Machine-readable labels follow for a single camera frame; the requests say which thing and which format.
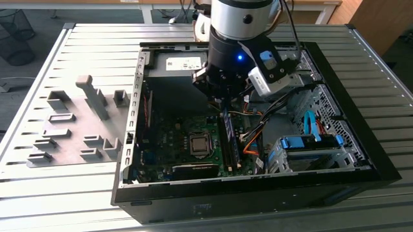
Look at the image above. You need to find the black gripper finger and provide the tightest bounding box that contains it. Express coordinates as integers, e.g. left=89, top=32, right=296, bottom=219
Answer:
left=192, top=68, right=229, bottom=111
left=226, top=74, right=254, bottom=111

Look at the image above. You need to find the black RAM stick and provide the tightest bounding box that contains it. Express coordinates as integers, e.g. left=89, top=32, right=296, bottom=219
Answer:
left=233, top=116, right=244, bottom=168
left=222, top=106, right=240, bottom=168

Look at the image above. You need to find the grey power supply unit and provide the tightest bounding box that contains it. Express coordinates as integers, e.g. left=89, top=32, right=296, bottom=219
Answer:
left=148, top=52, right=212, bottom=115

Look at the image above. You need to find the metal drive cage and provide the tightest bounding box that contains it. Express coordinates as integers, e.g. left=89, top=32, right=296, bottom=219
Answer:
left=276, top=47, right=324, bottom=103

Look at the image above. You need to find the black CPU socket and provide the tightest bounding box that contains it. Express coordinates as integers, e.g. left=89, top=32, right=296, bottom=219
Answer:
left=188, top=131, right=213, bottom=158

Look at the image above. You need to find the silver CPU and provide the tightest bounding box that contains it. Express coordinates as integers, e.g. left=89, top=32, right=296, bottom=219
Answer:
left=192, top=137, right=209, bottom=152

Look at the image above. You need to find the blue disk carrier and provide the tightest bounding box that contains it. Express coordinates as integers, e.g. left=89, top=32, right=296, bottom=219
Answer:
left=280, top=135, right=344, bottom=150

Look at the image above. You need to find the green motherboard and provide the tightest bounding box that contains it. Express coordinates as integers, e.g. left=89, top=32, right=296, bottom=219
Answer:
left=137, top=113, right=260, bottom=182

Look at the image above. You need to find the metal disk bay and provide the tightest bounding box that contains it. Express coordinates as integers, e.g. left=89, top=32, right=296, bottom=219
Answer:
left=266, top=142, right=357, bottom=174

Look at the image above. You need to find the black graphics card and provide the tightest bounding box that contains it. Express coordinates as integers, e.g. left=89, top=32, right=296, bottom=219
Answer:
left=172, top=163, right=221, bottom=181

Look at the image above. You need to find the grey parts rack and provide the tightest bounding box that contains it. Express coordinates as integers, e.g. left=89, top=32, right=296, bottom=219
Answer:
left=26, top=74, right=131, bottom=169

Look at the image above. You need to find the black PC case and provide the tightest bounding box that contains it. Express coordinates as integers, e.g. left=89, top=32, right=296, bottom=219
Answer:
left=111, top=41, right=403, bottom=224

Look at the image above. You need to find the brown wooden cabinet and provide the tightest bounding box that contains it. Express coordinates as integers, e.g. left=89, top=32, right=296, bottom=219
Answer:
left=329, top=0, right=413, bottom=58

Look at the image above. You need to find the black mesh waste basket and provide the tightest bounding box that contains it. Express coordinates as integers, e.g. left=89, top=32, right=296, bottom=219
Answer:
left=0, top=9, right=38, bottom=66

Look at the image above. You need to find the white camera box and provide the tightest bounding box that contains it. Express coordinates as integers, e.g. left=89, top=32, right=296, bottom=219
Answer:
left=248, top=66, right=292, bottom=98

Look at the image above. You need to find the black camera bracket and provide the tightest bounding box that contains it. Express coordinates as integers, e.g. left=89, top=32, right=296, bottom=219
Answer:
left=237, top=36, right=293, bottom=82

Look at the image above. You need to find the black cable bundle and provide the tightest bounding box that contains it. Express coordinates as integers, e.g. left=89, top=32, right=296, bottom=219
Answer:
left=241, top=84, right=317, bottom=142

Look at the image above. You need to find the black camera cable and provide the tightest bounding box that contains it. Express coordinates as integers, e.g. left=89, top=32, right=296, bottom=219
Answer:
left=277, top=0, right=307, bottom=66

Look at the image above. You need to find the blue data cable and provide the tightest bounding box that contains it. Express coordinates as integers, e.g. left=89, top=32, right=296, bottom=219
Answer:
left=304, top=110, right=323, bottom=143

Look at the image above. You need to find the orange wire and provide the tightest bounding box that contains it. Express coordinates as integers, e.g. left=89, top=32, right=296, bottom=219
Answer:
left=244, top=135, right=264, bottom=156

